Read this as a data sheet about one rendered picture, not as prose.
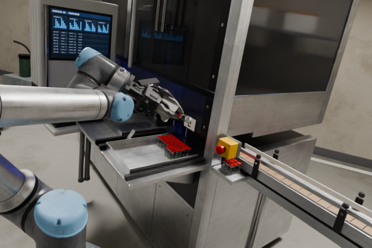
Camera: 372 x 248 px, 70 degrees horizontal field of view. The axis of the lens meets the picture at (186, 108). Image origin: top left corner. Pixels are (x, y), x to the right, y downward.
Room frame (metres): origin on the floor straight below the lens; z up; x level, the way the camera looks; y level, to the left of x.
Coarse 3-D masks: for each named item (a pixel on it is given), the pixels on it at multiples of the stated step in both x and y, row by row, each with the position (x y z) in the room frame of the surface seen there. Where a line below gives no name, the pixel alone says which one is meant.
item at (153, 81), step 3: (153, 78) 0.91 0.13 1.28; (156, 78) 0.92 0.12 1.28; (138, 81) 0.82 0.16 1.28; (141, 81) 0.83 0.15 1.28; (144, 81) 0.85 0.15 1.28; (147, 81) 0.86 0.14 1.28; (150, 81) 0.87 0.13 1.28; (153, 81) 0.89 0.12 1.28; (156, 81) 0.90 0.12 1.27; (138, 84) 0.82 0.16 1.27; (141, 84) 0.82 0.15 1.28; (144, 84) 0.83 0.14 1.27; (147, 84) 0.85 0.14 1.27; (150, 84) 0.86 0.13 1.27; (156, 84) 0.90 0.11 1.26
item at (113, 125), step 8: (104, 120) 1.43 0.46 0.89; (128, 120) 1.51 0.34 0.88; (136, 120) 1.53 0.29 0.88; (144, 120) 1.55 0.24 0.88; (152, 120) 1.57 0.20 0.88; (112, 128) 1.33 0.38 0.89; (120, 128) 1.36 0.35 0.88; (128, 128) 1.38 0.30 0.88; (136, 128) 1.40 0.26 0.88; (144, 128) 1.42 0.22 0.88; (152, 128) 1.36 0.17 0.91; (160, 128) 1.39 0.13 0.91; (168, 128) 1.42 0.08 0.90
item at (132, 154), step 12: (108, 144) 1.09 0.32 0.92; (120, 144) 1.15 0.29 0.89; (132, 144) 1.19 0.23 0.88; (144, 144) 1.21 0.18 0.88; (156, 144) 1.23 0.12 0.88; (120, 156) 1.06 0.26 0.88; (132, 156) 1.07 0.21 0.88; (144, 156) 1.09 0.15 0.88; (156, 156) 1.11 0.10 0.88; (192, 156) 1.10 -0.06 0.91; (132, 168) 0.91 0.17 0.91; (144, 168) 0.95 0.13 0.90
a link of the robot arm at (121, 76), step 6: (120, 66) 0.80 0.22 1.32; (120, 72) 0.78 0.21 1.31; (126, 72) 0.80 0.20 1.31; (114, 78) 0.76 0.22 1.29; (120, 78) 0.77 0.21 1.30; (126, 78) 0.78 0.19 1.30; (108, 84) 0.77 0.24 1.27; (114, 84) 0.77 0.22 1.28; (120, 84) 0.77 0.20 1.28; (114, 90) 0.78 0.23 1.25; (120, 90) 0.78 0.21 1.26
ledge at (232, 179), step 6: (216, 168) 1.08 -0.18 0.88; (216, 174) 1.06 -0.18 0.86; (222, 174) 1.04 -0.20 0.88; (228, 174) 1.04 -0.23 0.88; (234, 174) 1.05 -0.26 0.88; (240, 174) 1.06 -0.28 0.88; (246, 174) 1.07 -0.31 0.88; (228, 180) 1.00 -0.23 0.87; (234, 180) 1.00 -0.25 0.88; (240, 180) 1.02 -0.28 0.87
